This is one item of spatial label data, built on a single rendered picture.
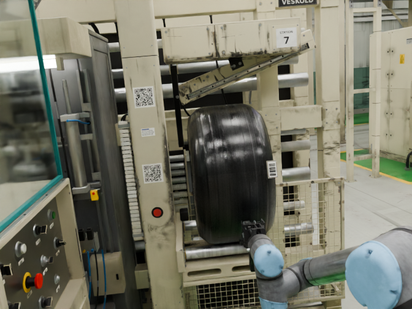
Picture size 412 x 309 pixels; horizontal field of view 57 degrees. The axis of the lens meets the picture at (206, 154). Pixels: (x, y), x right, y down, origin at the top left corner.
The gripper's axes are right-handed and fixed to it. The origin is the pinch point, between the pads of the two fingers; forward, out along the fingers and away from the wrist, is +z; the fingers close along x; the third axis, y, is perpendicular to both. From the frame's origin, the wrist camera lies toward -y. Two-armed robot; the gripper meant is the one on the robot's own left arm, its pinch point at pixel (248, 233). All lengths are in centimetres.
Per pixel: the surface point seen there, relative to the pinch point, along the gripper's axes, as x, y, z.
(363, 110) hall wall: -542, 32, 1018
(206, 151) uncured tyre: 12.3, 30.6, -2.0
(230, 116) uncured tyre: 2.2, 42.0, 7.2
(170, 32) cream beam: 21, 80, 33
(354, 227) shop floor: -137, -75, 221
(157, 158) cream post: 30.6, 28.6, 13.2
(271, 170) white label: -9.1, 22.3, -3.4
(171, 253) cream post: 29.3, -10.6, 18.0
